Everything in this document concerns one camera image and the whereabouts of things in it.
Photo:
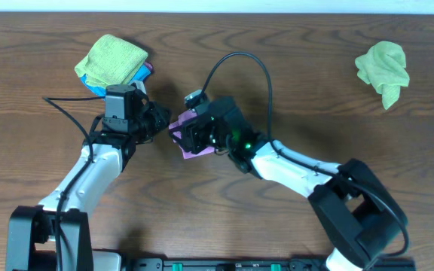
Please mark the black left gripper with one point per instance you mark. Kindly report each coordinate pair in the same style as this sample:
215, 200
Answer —
162, 122

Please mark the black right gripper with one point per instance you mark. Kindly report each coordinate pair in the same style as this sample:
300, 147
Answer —
190, 132

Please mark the purple microfiber cloth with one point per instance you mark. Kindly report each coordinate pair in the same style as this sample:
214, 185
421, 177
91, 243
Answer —
183, 135

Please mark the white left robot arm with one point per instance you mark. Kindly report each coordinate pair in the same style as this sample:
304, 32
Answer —
55, 233

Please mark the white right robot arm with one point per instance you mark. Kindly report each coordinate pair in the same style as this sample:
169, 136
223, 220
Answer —
356, 211

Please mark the folded pink cloth under stack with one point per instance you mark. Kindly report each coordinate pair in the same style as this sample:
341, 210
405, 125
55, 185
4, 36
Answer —
149, 66

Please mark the folded green cloth on stack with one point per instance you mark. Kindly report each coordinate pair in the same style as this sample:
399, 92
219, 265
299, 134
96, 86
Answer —
111, 60

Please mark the crumpled green cloth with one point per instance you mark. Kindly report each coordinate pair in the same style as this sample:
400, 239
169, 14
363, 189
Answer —
384, 67

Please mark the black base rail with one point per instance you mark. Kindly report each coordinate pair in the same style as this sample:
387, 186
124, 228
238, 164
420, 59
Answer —
258, 264

